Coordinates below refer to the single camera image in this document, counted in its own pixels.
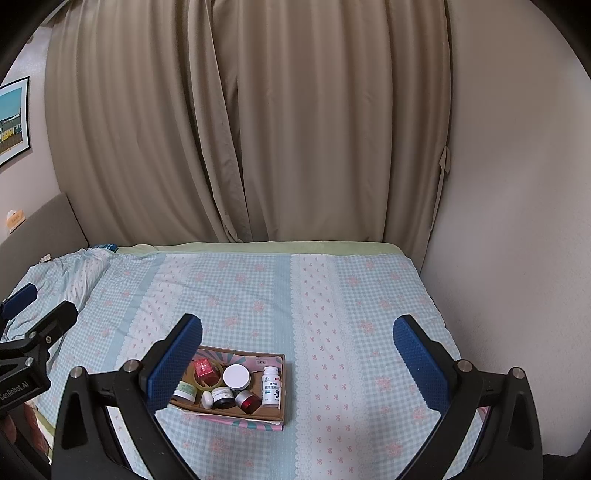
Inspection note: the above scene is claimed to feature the green white-lid jar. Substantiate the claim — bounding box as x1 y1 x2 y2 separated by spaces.
172 381 197 404

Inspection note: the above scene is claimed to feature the white earbuds case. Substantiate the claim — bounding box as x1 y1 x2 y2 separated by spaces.
200 391 214 410

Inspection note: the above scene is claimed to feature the red rectangular box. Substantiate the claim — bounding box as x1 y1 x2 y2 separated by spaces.
192 358 221 387

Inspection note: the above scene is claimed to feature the small white-lid jar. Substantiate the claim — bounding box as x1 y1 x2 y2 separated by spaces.
211 386 235 410

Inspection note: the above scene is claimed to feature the yellow tape roll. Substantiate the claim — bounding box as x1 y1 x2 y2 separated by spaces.
191 358 223 391

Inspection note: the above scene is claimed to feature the large white-lid jar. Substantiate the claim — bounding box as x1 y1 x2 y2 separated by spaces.
222 364 252 393

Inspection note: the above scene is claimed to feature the silver-lid glass jar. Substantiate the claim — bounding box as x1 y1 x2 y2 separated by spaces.
235 390 262 415

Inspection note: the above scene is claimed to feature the white pill bottle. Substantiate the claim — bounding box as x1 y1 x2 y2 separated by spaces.
262 366 281 408

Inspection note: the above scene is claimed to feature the person's hand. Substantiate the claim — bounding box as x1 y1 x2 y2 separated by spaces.
1 403 49 455

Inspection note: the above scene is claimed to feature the grey headboard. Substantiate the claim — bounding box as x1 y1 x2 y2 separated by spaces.
0 193 89 299

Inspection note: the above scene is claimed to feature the blue checked bedspread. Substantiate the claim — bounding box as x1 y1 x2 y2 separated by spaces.
3 250 458 479

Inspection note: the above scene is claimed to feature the beige curtain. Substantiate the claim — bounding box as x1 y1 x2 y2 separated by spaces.
45 1 452 266

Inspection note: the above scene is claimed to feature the green mattress pad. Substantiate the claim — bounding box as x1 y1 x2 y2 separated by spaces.
116 241 404 255

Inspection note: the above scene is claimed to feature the framed wall picture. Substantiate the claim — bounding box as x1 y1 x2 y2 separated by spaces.
0 77 30 166

